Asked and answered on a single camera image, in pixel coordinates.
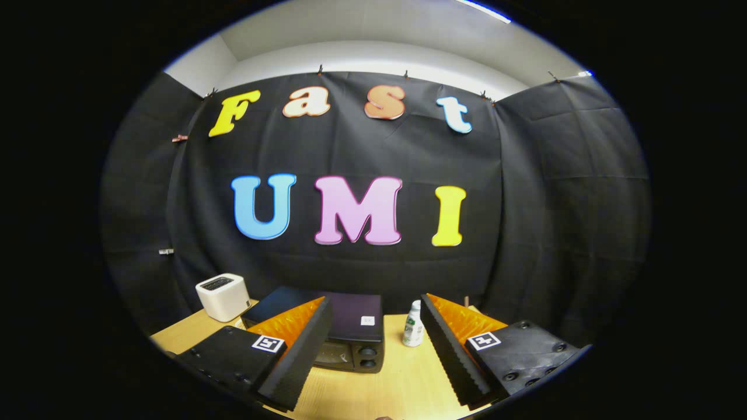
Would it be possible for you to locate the white green-label bottle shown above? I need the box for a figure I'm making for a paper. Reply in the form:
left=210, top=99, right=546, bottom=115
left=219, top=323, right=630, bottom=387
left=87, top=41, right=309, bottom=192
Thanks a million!
left=402, top=300, right=425, bottom=348

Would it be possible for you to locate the black toaster oven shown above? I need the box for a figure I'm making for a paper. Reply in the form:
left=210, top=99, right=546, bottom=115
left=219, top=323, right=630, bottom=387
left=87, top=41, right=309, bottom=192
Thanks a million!
left=241, top=286, right=386, bottom=374

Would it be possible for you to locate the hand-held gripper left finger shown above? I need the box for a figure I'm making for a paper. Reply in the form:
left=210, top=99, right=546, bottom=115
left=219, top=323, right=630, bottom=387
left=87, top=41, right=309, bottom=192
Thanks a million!
left=175, top=295, right=334, bottom=412

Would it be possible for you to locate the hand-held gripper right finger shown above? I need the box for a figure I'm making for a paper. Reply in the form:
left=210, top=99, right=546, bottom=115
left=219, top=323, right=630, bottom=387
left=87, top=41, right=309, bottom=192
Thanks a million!
left=420, top=293, right=584, bottom=409

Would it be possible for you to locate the white bread toaster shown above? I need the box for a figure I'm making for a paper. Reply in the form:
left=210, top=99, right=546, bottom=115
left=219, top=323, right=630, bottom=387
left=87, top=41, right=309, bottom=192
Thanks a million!
left=196, top=273, right=252, bottom=323

